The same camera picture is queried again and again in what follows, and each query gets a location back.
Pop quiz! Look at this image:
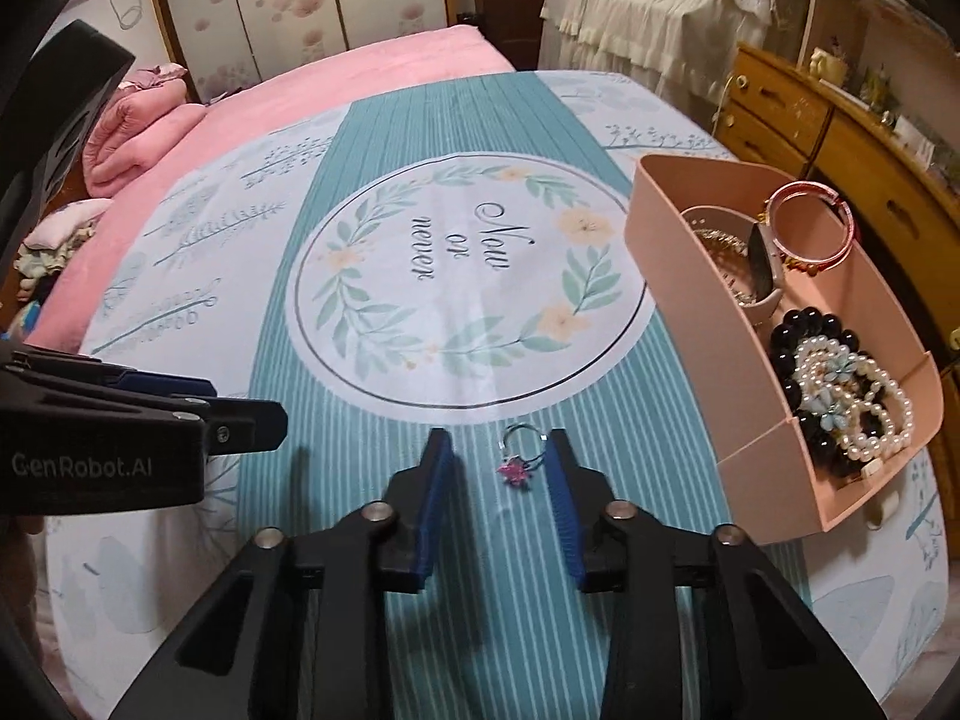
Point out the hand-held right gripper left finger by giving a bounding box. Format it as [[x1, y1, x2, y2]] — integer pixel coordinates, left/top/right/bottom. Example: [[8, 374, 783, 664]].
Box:
[[109, 427, 456, 720]]

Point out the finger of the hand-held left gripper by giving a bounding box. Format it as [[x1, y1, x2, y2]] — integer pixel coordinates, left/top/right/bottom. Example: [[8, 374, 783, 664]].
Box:
[[112, 397, 290, 458], [22, 349, 218, 410]]

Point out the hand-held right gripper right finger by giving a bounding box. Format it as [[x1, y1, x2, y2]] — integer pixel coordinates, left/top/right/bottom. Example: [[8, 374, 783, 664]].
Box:
[[544, 429, 886, 720]]

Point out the silver ring with pink stone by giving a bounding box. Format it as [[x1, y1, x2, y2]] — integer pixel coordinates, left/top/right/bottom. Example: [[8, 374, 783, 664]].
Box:
[[496, 424, 542, 490]]

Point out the pink plastic organizer box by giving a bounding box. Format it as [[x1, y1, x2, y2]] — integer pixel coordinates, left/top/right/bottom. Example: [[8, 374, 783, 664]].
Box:
[[624, 154, 942, 548]]

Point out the silver wrist watch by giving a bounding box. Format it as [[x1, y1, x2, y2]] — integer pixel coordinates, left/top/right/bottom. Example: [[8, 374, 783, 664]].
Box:
[[681, 202, 790, 329]]

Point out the white pearl necklace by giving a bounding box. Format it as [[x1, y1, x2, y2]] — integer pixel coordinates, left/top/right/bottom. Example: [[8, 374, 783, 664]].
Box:
[[791, 334, 916, 477]]

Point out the gold jewelry piece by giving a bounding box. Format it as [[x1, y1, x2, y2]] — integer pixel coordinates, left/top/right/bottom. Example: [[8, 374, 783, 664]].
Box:
[[694, 229, 755, 308]]

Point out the floral pillow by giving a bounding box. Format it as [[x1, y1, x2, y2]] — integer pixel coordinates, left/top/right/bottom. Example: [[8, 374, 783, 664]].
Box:
[[19, 197, 113, 252]]

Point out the folded pink quilt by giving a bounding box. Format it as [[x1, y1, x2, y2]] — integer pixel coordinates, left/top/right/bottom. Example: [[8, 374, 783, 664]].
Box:
[[81, 64, 207, 200]]

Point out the pink fleece blanket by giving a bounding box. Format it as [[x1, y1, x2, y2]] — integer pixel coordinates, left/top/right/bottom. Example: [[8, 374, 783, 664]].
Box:
[[26, 22, 518, 353]]

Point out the pink bangle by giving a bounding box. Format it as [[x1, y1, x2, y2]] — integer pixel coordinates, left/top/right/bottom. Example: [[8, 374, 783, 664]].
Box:
[[765, 181, 856, 267]]

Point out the wooden desk with drawers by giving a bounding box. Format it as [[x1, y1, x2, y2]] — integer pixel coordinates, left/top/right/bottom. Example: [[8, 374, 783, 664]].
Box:
[[712, 41, 960, 361]]

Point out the white lace furniture cover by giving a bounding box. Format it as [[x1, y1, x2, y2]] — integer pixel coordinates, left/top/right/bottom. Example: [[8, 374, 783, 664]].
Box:
[[536, 0, 818, 102]]

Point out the cream mug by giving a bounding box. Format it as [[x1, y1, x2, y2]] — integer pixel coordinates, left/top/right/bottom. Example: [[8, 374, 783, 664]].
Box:
[[810, 47, 848, 87]]

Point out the blue flower bracelet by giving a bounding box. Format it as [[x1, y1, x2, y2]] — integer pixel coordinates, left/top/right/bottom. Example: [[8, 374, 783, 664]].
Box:
[[799, 356, 860, 436]]

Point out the black bead bracelet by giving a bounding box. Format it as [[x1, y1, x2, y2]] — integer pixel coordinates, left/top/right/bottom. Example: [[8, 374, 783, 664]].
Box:
[[769, 307, 912, 481]]

